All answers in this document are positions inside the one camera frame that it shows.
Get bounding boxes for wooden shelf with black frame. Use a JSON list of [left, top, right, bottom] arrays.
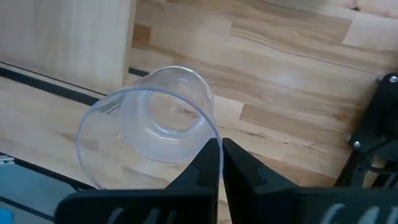
[[0, 0, 150, 106]]

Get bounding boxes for small blue object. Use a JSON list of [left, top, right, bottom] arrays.
[[0, 208, 13, 224]]

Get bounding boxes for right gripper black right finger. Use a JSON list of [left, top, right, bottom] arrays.
[[222, 138, 398, 224]]

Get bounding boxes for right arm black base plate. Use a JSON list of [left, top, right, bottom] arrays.
[[348, 73, 398, 153]]

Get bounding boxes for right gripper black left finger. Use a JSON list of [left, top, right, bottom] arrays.
[[55, 138, 220, 224]]

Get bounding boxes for clear plastic cup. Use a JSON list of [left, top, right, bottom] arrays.
[[75, 65, 224, 190]]

